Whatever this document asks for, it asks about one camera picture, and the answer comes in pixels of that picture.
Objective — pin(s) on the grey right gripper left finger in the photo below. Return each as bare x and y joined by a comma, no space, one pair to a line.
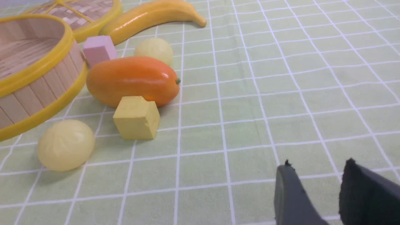
292,205

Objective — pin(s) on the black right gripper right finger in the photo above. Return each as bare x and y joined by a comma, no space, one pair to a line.
367,198

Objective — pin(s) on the yellow bun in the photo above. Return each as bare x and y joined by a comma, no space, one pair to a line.
66,145
155,48

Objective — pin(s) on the woven bamboo steamer lid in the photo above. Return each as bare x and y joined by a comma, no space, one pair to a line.
85,17

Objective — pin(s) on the bamboo steamer tray yellow rim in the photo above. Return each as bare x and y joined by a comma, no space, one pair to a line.
42,71

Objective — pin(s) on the green checkered tablecloth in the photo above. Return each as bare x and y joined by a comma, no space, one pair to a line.
312,81

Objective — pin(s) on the yellow foam cube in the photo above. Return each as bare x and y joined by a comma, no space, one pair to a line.
136,118

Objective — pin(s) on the orange plastic mango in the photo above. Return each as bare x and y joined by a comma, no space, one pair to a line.
154,80

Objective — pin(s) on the yellow plastic banana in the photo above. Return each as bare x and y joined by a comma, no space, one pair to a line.
149,15

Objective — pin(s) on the pink foam cube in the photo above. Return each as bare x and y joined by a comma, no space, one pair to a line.
98,49

